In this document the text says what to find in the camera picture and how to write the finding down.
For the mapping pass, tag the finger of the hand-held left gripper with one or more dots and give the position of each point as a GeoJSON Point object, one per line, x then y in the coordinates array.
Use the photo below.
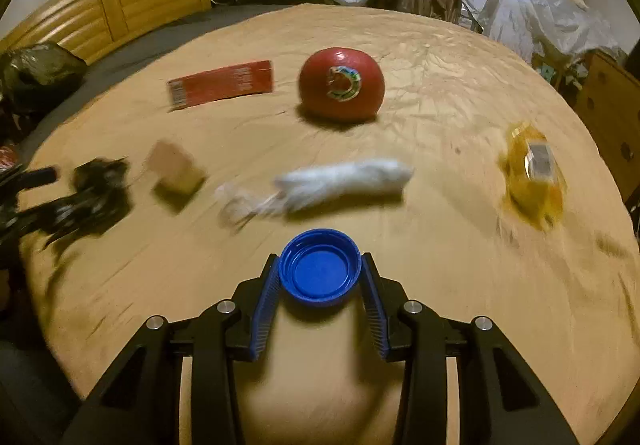
{"type": "Point", "coordinates": [40, 217]}
{"type": "Point", "coordinates": [30, 177]}

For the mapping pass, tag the white cloth with laces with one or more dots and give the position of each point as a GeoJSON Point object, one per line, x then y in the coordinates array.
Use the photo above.
{"type": "Point", "coordinates": [345, 182]}

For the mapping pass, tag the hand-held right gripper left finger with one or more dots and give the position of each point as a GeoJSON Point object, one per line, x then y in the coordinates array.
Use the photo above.
{"type": "Point", "coordinates": [265, 315]}

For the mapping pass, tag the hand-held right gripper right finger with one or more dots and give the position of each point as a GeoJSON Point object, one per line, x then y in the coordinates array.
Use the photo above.
{"type": "Point", "coordinates": [372, 310]}

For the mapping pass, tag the wooden dresser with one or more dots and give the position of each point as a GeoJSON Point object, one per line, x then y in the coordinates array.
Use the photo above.
{"type": "Point", "coordinates": [610, 115]}

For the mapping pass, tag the black plastic bag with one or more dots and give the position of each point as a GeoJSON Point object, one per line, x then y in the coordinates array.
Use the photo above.
{"type": "Point", "coordinates": [40, 75]}

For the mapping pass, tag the large white plastic bag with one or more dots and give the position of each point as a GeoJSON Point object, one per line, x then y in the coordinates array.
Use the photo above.
{"type": "Point", "coordinates": [530, 15]}

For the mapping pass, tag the red flat carton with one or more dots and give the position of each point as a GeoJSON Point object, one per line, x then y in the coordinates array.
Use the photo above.
{"type": "Point", "coordinates": [220, 82]}

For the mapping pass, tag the yellow plastic packet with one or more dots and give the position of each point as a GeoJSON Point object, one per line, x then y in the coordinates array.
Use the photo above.
{"type": "Point", "coordinates": [525, 190]}

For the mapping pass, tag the beige sponge block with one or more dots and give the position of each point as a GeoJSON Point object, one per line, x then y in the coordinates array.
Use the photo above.
{"type": "Point", "coordinates": [172, 170]}

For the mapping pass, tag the blue bottle cap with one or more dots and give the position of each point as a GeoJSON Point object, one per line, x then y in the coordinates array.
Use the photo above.
{"type": "Point", "coordinates": [320, 275]}

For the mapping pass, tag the red ball with sticker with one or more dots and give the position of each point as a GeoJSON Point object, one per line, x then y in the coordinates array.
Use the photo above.
{"type": "Point", "coordinates": [320, 95]}

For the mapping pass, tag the dark plaid cloth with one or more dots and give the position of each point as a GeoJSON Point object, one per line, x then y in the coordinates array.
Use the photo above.
{"type": "Point", "coordinates": [102, 180]}

